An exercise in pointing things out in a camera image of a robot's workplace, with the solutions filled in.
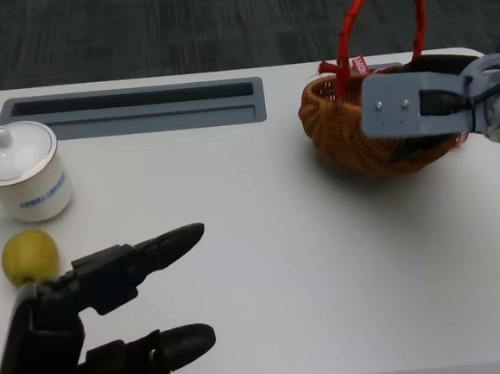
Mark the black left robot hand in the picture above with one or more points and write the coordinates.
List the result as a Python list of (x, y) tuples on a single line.
[(42, 350)]

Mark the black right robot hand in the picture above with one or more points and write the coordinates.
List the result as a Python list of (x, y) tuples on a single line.
[(439, 64)]

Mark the red printed ribbon bow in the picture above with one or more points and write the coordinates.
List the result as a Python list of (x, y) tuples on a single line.
[(359, 65)]

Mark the grey table cup holder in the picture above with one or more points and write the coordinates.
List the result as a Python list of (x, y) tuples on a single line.
[(390, 66)]

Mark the yellow-green pear with stem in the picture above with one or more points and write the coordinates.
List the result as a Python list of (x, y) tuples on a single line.
[(28, 254)]

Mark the white ceramic mug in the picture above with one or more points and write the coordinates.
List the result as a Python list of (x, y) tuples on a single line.
[(39, 199)]

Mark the white mug lid with knob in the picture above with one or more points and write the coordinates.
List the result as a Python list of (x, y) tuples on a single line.
[(18, 153)]

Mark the long grey table tray recess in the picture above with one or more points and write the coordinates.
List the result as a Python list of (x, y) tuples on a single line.
[(141, 123)]

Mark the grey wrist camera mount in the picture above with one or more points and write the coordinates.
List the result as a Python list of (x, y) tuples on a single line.
[(391, 106)]

